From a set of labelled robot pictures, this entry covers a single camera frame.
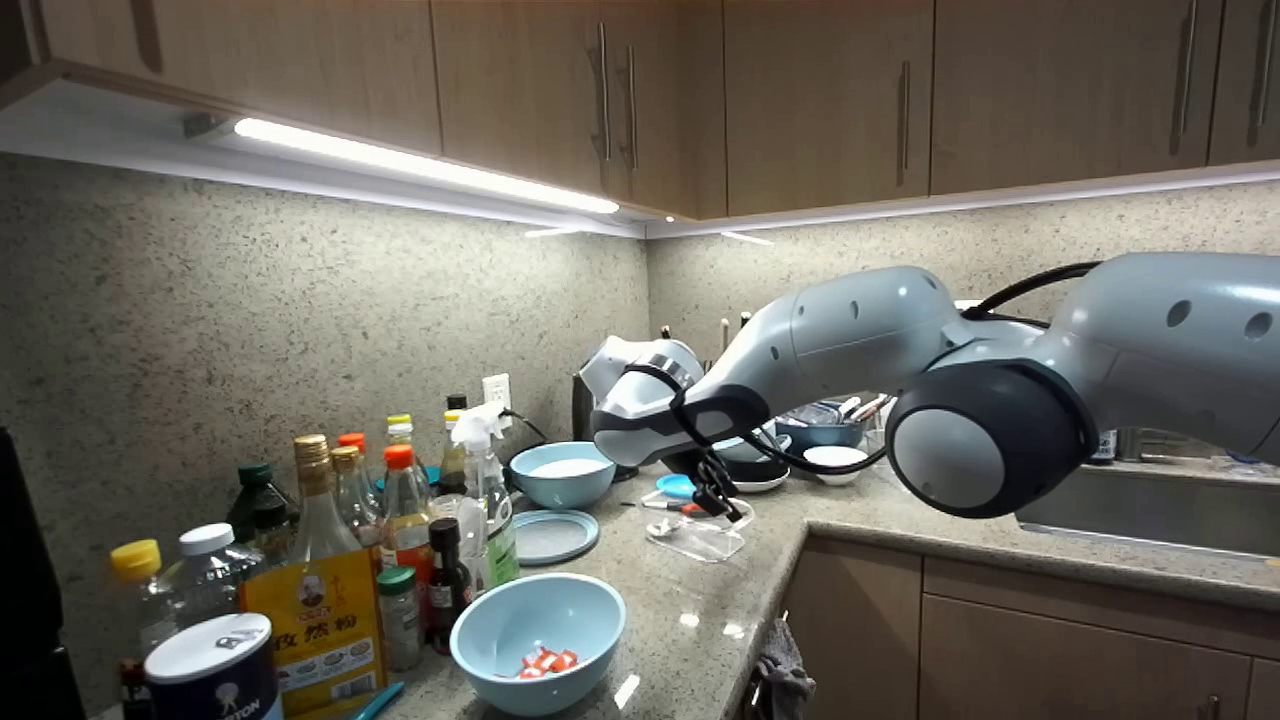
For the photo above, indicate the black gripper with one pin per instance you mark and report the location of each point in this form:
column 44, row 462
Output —
column 698, row 469

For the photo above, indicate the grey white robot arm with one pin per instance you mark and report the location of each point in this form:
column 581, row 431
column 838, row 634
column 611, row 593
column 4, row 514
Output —
column 855, row 335

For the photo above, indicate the small white bowl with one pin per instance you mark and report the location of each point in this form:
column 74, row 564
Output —
column 838, row 467

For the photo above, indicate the light blue bowl, white filling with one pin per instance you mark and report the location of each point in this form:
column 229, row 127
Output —
column 563, row 491

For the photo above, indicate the light blue bowl, red bits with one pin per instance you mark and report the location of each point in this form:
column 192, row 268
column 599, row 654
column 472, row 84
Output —
column 506, row 626

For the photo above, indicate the white plate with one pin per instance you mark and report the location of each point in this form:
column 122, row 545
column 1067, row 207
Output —
column 767, row 484

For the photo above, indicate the cyan plastic lid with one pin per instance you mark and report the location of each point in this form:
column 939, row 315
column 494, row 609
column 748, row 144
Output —
column 672, row 484

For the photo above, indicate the blue dish with utensils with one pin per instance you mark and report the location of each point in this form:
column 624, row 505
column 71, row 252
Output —
column 826, row 432

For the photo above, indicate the black electric kettle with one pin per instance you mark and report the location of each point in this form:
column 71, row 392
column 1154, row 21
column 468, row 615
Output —
column 581, row 405

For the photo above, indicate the light blue plate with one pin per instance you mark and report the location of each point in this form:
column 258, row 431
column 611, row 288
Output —
column 553, row 537

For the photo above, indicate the grey hanging towel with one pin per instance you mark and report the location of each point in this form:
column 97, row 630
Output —
column 785, row 672

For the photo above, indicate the narrow wooden lower cabinet door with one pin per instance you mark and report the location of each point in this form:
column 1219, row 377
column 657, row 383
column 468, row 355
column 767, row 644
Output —
column 855, row 643

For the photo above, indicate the white spray bottle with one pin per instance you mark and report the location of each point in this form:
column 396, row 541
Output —
column 489, row 505

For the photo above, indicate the red food pieces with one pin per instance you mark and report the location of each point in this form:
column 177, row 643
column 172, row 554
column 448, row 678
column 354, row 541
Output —
column 547, row 663

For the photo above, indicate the dark bottle, yellow label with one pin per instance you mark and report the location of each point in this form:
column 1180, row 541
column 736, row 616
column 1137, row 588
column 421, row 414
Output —
column 454, row 462

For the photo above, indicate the small dark soy bottle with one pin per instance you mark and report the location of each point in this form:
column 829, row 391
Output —
column 447, row 587

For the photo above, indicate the orange cap red sauce bottle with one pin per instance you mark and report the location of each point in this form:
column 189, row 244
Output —
column 400, row 514

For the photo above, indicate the pale yellow cap bottle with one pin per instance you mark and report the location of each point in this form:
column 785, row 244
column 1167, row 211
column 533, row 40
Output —
column 400, row 431

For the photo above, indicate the green cap small jar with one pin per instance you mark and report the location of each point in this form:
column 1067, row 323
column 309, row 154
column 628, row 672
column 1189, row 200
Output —
column 400, row 621

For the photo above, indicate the brown cap glass bottle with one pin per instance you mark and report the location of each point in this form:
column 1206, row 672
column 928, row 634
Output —
column 350, row 481

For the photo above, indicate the wooden lower cabinet panel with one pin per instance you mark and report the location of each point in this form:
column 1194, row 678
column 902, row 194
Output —
column 1093, row 606

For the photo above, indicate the wide wooden lower cabinet door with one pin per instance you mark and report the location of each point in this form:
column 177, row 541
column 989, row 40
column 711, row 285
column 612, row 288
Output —
column 1067, row 681

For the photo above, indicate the big yellow label bottle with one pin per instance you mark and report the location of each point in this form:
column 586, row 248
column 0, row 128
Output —
column 320, row 626

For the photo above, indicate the dark green bottle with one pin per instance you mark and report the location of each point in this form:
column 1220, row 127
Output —
column 262, row 505

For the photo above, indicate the under cabinet light strip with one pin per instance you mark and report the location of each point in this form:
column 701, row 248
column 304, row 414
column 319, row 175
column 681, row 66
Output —
column 400, row 162

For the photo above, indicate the steel kitchen sink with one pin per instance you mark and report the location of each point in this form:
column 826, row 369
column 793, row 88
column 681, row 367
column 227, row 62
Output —
column 1203, row 514

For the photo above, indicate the white cap clear bottle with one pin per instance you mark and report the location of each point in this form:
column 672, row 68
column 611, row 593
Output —
column 207, row 541

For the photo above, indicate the dark jar with white lid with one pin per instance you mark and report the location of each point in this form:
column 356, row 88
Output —
column 212, row 667

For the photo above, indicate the black object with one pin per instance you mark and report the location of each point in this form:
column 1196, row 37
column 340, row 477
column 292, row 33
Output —
column 25, row 601

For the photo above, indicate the small white wall outlet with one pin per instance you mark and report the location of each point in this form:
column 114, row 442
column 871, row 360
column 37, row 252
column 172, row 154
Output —
column 497, row 391

